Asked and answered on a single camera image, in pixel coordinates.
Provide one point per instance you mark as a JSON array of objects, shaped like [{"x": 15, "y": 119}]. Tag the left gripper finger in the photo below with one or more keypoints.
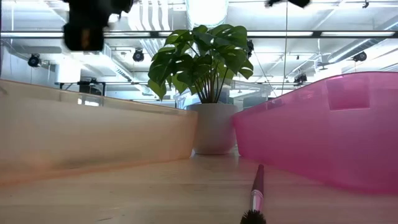
[
  {"x": 73, "y": 39},
  {"x": 96, "y": 39}
]

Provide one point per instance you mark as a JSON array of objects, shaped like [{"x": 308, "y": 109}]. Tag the black overhead beam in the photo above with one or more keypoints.
[{"x": 280, "y": 37}]

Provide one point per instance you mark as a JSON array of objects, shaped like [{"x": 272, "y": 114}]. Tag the black ceiling spotlight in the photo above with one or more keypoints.
[
  {"x": 138, "y": 56},
  {"x": 250, "y": 46},
  {"x": 360, "y": 56},
  {"x": 34, "y": 60},
  {"x": 300, "y": 79}
]

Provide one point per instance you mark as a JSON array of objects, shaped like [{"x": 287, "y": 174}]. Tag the thin metal hanging rod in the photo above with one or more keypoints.
[{"x": 285, "y": 56}]

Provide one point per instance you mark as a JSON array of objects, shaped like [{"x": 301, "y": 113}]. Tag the orange translucent plastic bin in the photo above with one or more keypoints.
[{"x": 93, "y": 140}]

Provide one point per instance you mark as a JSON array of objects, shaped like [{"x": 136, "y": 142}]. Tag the green artificial monstera plant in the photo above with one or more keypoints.
[{"x": 199, "y": 62}]

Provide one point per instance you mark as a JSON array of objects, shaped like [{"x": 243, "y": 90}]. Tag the pink translucent plastic bin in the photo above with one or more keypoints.
[{"x": 311, "y": 140}]

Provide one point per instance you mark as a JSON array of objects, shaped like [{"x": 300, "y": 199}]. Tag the white plant pot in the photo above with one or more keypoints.
[{"x": 213, "y": 130}]

